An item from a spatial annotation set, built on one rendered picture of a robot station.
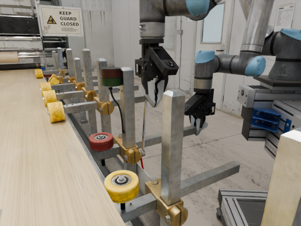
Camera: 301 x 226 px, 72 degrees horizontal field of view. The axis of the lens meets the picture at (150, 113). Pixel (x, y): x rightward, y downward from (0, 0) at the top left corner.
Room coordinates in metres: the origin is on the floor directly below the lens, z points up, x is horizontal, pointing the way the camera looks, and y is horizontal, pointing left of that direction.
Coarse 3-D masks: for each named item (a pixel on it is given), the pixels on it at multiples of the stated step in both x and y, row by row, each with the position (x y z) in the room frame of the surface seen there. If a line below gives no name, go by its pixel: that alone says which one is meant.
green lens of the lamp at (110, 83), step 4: (104, 80) 0.60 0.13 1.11; (108, 80) 0.59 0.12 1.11; (112, 80) 0.59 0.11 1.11; (116, 80) 0.60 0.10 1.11; (120, 80) 0.61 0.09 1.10; (104, 84) 0.60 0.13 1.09; (108, 84) 0.59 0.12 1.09; (112, 84) 0.59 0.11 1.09; (116, 84) 0.60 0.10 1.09; (120, 84) 0.61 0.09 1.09
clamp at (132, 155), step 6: (114, 138) 0.70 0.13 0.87; (120, 144) 0.65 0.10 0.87; (120, 150) 0.65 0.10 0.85; (126, 150) 0.61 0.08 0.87; (132, 150) 0.61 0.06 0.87; (120, 156) 0.65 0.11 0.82; (126, 156) 0.60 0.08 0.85; (132, 156) 0.60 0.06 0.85; (138, 156) 0.61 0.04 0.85; (126, 162) 0.61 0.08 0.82; (132, 162) 0.60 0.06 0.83
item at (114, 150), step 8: (184, 128) 0.82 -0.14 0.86; (192, 128) 0.82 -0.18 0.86; (152, 136) 0.74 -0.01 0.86; (160, 136) 0.74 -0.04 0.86; (184, 136) 0.80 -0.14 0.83; (136, 144) 0.69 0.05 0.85; (152, 144) 0.72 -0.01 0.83; (96, 152) 0.63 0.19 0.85; (104, 152) 0.63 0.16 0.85; (112, 152) 0.64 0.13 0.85
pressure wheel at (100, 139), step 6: (102, 132) 0.67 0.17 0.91; (90, 138) 0.63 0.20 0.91; (96, 138) 0.63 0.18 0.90; (102, 138) 0.63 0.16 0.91; (108, 138) 0.63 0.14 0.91; (90, 144) 0.61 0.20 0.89; (96, 144) 0.60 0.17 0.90; (102, 144) 0.60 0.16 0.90; (108, 144) 0.61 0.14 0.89; (96, 150) 0.60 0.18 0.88; (102, 150) 0.60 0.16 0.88; (102, 162) 0.63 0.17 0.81
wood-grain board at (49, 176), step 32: (0, 96) 1.21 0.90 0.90; (32, 96) 1.21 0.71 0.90; (0, 128) 0.73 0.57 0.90; (32, 128) 0.73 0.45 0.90; (64, 128) 0.73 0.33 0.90; (0, 160) 0.50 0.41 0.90; (32, 160) 0.50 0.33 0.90; (64, 160) 0.50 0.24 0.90; (0, 192) 0.37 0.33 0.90; (32, 192) 0.37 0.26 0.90; (64, 192) 0.37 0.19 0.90; (96, 192) 0.37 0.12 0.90; (0, 224) 0.29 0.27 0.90; (32, 224) 0.29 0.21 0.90; (64, 224) 0.29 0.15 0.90; (96, 224) 0.29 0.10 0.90
